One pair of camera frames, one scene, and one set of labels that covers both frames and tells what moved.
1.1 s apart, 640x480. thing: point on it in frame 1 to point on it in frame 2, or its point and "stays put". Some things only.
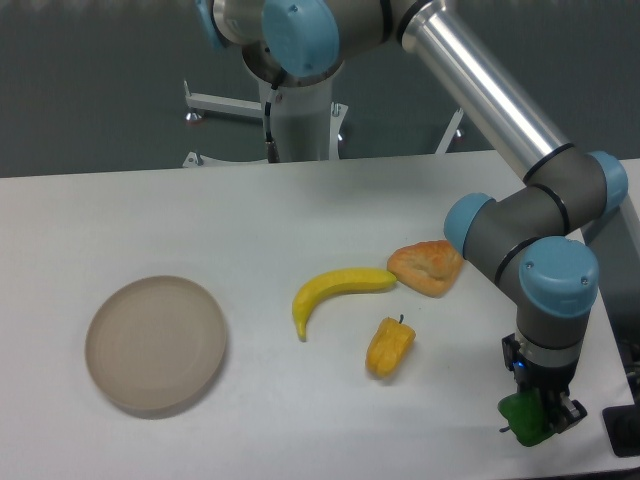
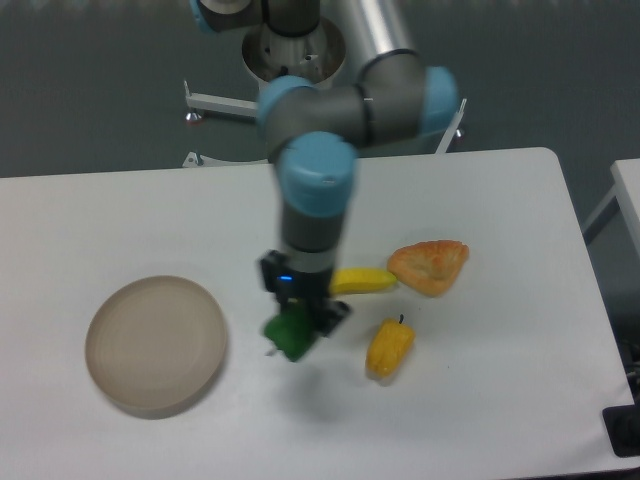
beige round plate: x=155 y=344 stays put
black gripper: x=565 y=412 to x=289 y=286
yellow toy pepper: x=390 y=343 stays put
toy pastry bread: x=430 y=267 stays put
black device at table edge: x=622 y=425 stays put
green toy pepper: x=527 y=416 to x=290 y=332
